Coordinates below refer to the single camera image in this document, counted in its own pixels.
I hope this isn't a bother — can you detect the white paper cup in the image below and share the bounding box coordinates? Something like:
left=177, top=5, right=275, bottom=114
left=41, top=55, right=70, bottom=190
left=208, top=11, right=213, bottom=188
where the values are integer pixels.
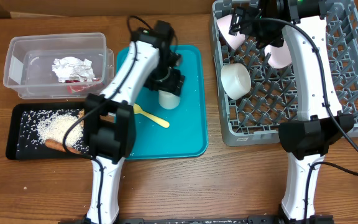
left=158, top=90, right=181, bottom=110

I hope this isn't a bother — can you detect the white round plate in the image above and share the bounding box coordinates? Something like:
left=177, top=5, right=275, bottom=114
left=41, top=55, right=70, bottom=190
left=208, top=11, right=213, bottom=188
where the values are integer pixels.
left=264, top=41, right=292, bottom=69

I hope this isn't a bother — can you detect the yellow plastic spoon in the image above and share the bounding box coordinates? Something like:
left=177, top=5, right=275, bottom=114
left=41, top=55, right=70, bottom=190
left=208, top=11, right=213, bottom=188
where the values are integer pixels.
left=133, top=104, right=170, bottom=128

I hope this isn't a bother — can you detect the white small bowl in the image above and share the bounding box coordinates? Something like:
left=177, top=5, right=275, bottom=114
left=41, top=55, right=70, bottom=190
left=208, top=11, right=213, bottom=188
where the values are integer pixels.
left=221, top=63, right=251, bottom=100

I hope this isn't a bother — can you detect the red foil wrapper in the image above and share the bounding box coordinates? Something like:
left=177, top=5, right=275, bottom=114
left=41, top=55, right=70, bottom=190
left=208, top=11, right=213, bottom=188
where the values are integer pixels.
left=67, top=78, right=101, bottom=94

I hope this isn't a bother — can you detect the brown food piece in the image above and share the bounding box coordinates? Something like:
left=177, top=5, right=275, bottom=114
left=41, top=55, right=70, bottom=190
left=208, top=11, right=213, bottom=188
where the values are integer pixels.
left=78, top=109, right=85, bottom=128

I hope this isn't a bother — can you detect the foil sheet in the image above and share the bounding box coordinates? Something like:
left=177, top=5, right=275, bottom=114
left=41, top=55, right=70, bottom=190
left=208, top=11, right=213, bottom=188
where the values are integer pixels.
left=52, top=57, right=95, bottom=83

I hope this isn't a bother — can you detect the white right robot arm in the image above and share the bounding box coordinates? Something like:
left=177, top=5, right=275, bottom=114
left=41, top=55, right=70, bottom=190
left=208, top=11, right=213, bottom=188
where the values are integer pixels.
left=224, top=0, right=354, bottom=223

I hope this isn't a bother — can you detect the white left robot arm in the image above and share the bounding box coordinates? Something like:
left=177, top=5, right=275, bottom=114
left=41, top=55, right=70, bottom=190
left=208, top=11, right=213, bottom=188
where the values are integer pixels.
left=69, top=21, right=185, bottom=223

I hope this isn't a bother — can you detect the grey dishwasher rack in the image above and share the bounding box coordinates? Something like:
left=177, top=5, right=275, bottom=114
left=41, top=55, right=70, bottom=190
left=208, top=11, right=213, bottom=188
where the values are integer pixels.
left=210, top=1, right=358, bottom=146

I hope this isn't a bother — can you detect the teal serving tray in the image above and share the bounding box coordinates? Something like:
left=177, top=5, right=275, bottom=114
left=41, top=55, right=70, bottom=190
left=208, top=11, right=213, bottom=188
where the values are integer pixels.
left=128, top=45, right=208, bottom=160

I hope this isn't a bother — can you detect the clear plastic bin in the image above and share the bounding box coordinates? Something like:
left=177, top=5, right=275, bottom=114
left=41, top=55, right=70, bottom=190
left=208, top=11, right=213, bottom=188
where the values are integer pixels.
left=3, top=32, right=114, bottom=99

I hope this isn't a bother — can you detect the black tray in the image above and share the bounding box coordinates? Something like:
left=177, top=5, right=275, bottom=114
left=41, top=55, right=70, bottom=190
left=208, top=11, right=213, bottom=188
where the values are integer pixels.
left=6, top=102, right=84, bottom=160

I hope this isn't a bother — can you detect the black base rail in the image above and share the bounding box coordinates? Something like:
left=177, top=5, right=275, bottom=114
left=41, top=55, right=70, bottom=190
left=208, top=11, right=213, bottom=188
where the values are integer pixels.
left=58, top=215, right=335, bottom=224

